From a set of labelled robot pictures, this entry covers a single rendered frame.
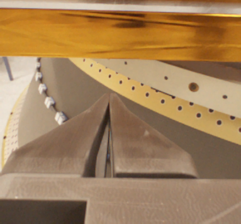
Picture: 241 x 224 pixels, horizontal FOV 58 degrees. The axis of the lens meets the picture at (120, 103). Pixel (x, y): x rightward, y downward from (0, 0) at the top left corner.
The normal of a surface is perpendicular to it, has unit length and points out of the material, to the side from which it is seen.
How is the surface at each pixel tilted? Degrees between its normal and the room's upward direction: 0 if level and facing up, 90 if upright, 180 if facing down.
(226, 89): 90
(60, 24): 90
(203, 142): 62
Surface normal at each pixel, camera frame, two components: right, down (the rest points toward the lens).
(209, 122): -0.45, 0.04
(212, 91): -0.53, 0.49
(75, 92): -0.69, -0.07
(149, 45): 0.00, 0.58
